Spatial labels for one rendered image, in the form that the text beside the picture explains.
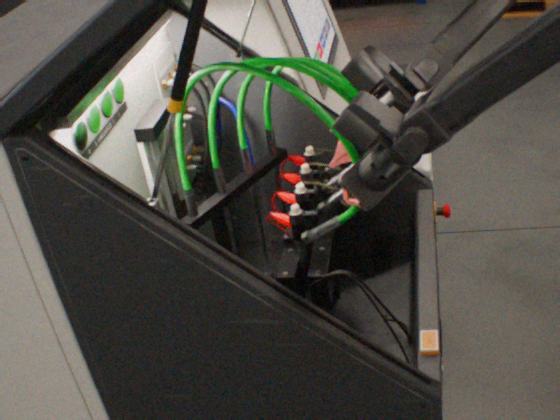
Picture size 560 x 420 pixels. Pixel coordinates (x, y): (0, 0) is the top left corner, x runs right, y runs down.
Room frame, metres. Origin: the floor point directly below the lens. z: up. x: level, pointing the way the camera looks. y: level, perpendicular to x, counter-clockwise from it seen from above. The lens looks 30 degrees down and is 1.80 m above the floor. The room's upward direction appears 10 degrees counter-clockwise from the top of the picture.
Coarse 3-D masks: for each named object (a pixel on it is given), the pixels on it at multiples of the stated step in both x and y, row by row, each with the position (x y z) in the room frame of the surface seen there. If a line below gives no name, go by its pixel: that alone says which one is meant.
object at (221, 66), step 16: (224, 64) 1.14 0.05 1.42; (240, 64) 1.13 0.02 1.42; (192, 80) 1.19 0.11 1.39; (272, 80) 1.09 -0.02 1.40; (304, 96) 1.06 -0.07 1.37; (320, 112) 1.04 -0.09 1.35; (176, 128) 1.22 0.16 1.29; (176, 144) 1.23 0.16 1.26; (352, 144) 1.02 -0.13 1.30; (352, 160) 1.02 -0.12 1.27; (352, 208) 1.02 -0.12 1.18
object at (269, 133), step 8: (320, 64) 1.40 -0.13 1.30; (328, 64) 1.41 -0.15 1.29; (272, 72) 1.43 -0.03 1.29; (336, 72) 1.40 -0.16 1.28; (344, 80) 1.40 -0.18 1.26; (264, 88) 1.44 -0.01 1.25; (264, 96) 1.44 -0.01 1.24; (264, 104) 1.44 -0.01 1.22; (264, 112) 1.44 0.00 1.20; (264, 120) 1.44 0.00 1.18; (272, 128) 1.44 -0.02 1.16; (272, 136) 1.43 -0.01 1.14; (272, 144) 1.43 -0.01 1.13; (272, 152) 1.43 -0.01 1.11; (328, 168) 1.41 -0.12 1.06
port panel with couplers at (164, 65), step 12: (168, 48) 1.53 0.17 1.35; (156, 60) 1.44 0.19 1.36; (168, 60) 1.51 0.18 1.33; (156, 72) 1.43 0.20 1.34; (168, 72) 1.49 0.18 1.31; (168, 84) 1.44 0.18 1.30; (168, 96) 1.46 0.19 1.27; (192, 108) 1.53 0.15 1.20; (192, 120) 1.49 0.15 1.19; (192, 144) 1.54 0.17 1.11; (192, 156) 1.49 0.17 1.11; (192, 168) 1.44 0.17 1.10
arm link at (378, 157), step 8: (384, 136) 0.91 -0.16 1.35; (384, 144) 0.90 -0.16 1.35; (392, 144) 0.90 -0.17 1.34; (376, 152) 0.93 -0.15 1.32; (384, 152) 0.90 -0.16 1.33; (392, 152) 0.90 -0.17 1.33; (376, 160) 0.92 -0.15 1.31; (384, 160) 0.90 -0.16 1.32; (392, 160) 0.89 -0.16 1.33; (400, 160) 0.89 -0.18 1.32; (416, 160) 0.90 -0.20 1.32; (376, 168) 0.92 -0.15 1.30; (384, 168) 0.91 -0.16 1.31; (392, 168) 0.90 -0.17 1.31; (400, 168) 0.89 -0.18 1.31; (408, 168) 0.89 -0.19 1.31; (384, 176) 0.92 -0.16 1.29; (392, 176) 0.91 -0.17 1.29; (400, 176) 0.92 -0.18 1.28
